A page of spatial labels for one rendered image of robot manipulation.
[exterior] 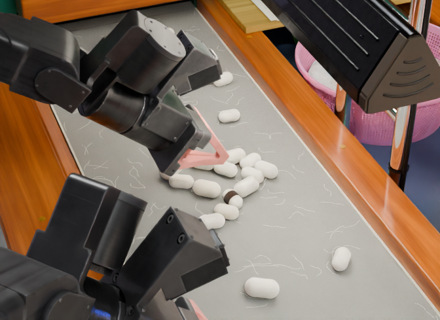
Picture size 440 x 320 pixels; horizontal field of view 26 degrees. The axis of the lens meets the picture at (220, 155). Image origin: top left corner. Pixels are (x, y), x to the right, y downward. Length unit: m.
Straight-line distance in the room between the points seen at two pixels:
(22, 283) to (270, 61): 0.85
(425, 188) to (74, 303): 0.77
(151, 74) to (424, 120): 0.52
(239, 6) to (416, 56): 0.77
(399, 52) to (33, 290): 0.36
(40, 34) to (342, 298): 0.44
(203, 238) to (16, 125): 0.63
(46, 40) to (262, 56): 0.52
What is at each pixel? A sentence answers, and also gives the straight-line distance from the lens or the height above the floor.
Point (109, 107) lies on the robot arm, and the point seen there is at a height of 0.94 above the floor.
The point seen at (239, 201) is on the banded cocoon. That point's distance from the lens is 1.18.
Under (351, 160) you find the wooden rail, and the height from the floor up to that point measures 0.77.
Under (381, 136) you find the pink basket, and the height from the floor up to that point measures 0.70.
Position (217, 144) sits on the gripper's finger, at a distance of 1.13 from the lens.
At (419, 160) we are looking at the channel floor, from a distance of 1.41.
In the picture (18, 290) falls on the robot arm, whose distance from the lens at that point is 0.64.
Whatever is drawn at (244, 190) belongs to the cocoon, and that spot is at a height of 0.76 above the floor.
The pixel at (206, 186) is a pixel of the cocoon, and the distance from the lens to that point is 1.19.
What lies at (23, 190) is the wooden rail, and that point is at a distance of 1.20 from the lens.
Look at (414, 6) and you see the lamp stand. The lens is 1.10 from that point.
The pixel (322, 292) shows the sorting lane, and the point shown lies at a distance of 1.08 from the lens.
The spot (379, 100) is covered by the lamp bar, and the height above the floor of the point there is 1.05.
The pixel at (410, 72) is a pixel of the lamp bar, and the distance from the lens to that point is 0.82.
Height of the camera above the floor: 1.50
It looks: 36 degrees down
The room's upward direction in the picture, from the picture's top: straight up
